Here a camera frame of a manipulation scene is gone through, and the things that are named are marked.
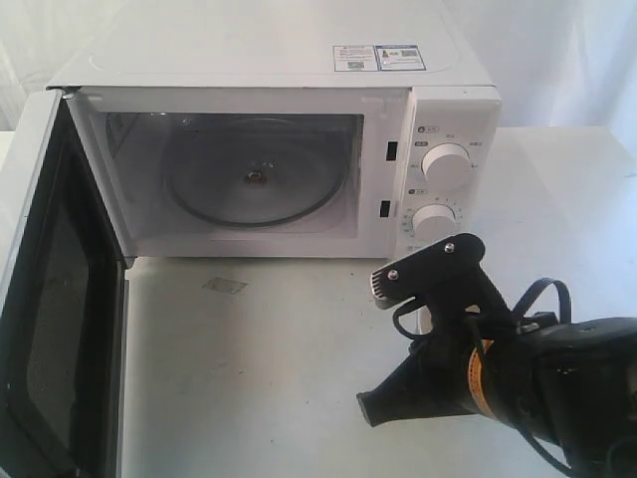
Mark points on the white microwave oven body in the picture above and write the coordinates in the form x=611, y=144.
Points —
x=160, y=64

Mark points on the white backdrop curtain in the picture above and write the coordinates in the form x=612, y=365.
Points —
x=555, y=62

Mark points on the upper white control knob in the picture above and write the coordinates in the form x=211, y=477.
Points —
x=447, y=161

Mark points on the lower white control knob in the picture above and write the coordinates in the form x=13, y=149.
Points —
x=432, y=222

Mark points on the white control knob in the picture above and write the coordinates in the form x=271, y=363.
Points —
x=447, y=161
x=432, y=222

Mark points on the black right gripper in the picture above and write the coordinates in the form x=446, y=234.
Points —
x=466, y=363

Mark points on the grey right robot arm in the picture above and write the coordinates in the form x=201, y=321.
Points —
x=569, y=390

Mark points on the clear tape patch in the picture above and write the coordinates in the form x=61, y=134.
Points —
x=225, y=286

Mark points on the glass microwave turntable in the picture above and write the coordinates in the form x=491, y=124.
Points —
x=255, y=171

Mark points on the blue white warning sticker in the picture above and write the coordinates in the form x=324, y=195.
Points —
x=378, y=58

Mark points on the white microwave door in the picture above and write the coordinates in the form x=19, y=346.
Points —
x=63, y=304

